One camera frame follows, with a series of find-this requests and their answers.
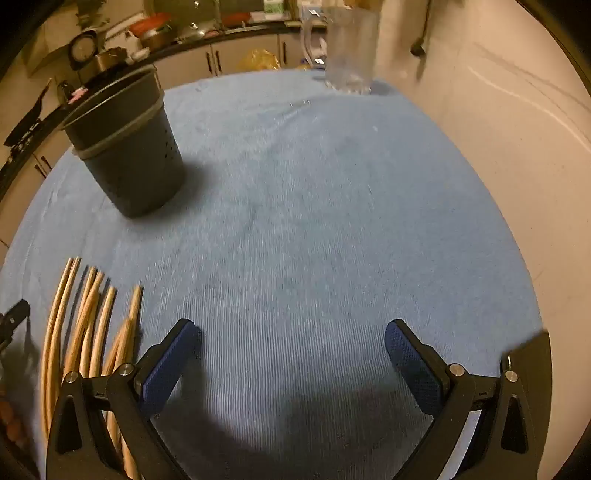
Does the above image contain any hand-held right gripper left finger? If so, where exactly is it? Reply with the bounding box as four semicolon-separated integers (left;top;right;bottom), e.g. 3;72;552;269
46;318;202;480

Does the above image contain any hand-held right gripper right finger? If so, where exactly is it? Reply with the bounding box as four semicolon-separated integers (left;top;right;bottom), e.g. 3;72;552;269
385;319;555;480

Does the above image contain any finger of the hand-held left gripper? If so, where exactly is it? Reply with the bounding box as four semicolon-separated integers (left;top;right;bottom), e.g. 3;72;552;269
0;299;31;352

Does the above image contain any row of wooden chopsticks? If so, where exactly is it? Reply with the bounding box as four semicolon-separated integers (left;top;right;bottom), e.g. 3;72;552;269
41;257;144;480

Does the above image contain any dark grey utensil holder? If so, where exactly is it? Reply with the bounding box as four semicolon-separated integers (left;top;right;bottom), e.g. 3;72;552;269
61;65;186;219

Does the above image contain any person's left hand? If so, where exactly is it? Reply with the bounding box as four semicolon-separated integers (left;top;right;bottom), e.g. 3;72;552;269
0;392;25;449

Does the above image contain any blue table cloth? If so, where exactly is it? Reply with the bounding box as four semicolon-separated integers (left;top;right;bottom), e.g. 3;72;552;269
0;69;543;480

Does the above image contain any small metal container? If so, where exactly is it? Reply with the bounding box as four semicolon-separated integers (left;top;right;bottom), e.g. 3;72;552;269
95;48;127;72

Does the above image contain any round dial kitchen scale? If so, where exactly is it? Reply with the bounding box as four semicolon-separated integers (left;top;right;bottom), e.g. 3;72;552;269
69;30;99;70

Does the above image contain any cream kitchen cabinet row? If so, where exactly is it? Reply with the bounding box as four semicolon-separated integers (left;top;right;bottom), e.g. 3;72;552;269
0;32;305;259

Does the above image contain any yellow plastic bag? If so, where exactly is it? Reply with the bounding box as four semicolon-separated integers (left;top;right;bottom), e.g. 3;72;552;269
238;48;282;71

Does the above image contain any red bowl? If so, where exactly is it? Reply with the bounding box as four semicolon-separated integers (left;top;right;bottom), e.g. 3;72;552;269
129;13;172;35

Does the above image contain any clear glass pitcher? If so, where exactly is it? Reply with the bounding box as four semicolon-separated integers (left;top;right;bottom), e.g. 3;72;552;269
300;6;382;95

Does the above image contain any black power cable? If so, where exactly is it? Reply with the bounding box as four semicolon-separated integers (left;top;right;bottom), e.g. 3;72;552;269
410;0;435;58

